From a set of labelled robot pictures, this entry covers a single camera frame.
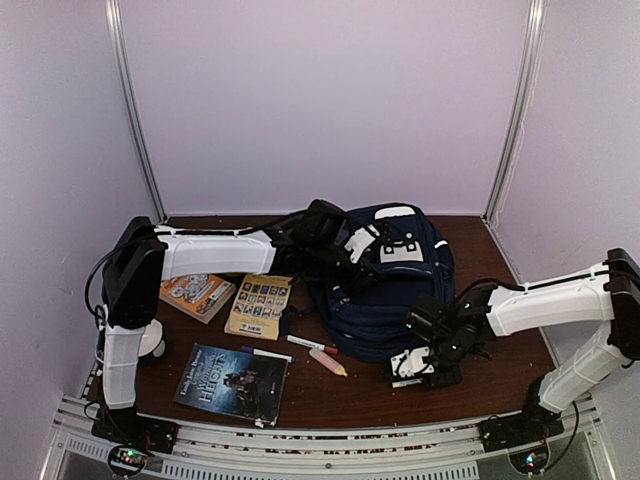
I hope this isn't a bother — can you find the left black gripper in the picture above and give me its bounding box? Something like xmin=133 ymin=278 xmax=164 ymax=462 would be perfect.
xmin=308 ymin=241 xmax=384 ymax=296

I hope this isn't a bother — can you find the navy blue backpack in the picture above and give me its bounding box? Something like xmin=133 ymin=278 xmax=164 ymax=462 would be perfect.
xmin=274 ymin=200 xmax=456 ymax=363

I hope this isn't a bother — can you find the red capped white marker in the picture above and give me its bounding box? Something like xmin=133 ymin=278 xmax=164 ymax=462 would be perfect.
xmin=286 ymin=335 xmax=338 ymax=355

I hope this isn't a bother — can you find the yellow paperback book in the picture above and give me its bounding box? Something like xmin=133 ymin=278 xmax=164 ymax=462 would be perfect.
xmin=224 ymin=274 xmax=293 ymax=341

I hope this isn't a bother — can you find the orange comic paperback book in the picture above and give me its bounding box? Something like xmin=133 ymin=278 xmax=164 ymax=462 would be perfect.
xmin=159 ymin=274 xmax=236 ymax=324

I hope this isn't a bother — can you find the black capped white pen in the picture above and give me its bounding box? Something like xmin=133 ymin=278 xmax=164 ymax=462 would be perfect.
xmin=391 ymin=378 xmax=424 ymax=389

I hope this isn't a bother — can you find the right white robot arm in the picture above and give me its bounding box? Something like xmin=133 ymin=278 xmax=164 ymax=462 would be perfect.
xmin=407 ymin=248 xmax=639 ymax=442

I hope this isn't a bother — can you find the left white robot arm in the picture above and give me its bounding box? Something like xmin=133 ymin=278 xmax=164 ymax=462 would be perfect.
xmin=93 ymin=200 xmax=380 ymax=444

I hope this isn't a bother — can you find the purple capped white marker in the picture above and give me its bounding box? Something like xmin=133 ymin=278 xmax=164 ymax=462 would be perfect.
xmin=241 ymin=346 xmax=296 ymax=363

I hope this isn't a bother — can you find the dark Wuthering Heights book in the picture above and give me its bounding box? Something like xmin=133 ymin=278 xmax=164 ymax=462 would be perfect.
xmin=173 ymin=344 xmax=288 ymax=427

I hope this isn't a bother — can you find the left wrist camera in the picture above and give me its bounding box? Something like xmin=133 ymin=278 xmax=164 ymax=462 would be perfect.
xmin=344 ymin=225 xmax=380 ymax=264

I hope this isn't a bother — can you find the front aluminium rail frame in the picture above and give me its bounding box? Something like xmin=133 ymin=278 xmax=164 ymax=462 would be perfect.
xmin=49 ymin=392 xmax=606 ymax=480

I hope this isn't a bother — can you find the right corner aluminium post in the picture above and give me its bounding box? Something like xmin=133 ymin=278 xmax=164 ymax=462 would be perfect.
xmin=484 ymin=0 xmax=548 ymax=228

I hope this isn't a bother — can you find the corner aluminium post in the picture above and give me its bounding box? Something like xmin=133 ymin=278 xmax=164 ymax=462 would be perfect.
xmin=104 ymin=0 xmax=167 ymax=223
xmin=484 ymin=0 xmax=548 ymax=228

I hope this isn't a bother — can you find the left corner aluminium post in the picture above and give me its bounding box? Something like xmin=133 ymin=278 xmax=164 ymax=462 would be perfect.
xmin=104 ymin=0 xmax=167 ymax=223

